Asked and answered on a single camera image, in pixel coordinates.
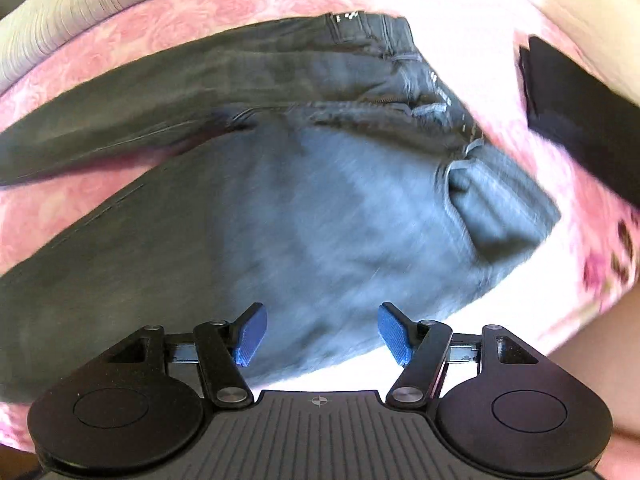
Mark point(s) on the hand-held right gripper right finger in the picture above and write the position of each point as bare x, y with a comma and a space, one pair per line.
393, 332

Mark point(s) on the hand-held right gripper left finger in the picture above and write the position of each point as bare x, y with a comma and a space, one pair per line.
251, 334

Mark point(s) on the grey denim jeans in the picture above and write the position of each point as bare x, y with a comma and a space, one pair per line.
280, 200

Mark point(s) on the black folded cloth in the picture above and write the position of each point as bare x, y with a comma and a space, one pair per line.
565, 105

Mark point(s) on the pink floral bed sheet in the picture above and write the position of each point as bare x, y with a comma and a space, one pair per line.
150, 40

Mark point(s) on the white striped pillow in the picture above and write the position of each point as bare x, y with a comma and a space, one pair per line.
65, 5

